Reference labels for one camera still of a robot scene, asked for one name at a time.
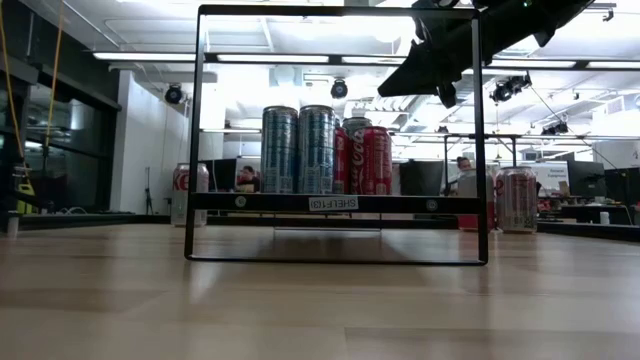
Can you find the white can with red base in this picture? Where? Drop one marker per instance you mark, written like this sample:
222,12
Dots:
467,187

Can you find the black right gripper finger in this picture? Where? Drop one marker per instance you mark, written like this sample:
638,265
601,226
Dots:
412,62
420,82

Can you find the round black ceiling spotlight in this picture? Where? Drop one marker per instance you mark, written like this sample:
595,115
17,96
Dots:
173,94
339,89

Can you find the blue silver energy drink can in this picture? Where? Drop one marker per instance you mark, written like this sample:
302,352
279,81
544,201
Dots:
316,150
279,150

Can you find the silver Diet Coke can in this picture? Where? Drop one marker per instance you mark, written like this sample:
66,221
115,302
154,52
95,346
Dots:
516,200
179,200

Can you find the black computer monitor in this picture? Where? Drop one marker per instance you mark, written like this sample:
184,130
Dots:
622,186
585,177
226,174

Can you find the white cup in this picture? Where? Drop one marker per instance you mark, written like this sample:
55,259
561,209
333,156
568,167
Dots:
604,217

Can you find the red Coca-Cola can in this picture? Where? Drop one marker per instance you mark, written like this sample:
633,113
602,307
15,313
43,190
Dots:
342,165
372,165

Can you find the black aluminium rig frame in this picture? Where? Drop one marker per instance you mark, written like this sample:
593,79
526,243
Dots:
75,221

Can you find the person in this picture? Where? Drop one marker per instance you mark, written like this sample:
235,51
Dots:
247,177
462,164

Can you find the black track light cluster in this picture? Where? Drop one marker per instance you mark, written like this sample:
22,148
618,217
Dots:
510,87
555,129

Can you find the thin black stand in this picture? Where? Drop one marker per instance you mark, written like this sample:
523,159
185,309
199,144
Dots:
148,192

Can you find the black fabric panel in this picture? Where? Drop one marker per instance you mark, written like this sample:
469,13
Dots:
422,177

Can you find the white cylinder post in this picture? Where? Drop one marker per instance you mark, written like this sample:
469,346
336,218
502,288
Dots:
12,223

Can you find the ceiling light strip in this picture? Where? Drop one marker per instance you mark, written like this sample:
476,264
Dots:
150,56

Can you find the wooden shelf with black frame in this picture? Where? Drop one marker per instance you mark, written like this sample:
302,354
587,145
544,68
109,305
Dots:
400,202

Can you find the white shelf label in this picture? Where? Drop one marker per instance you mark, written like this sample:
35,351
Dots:
333,203

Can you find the yellow green device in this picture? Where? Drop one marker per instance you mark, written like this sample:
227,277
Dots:
25,192

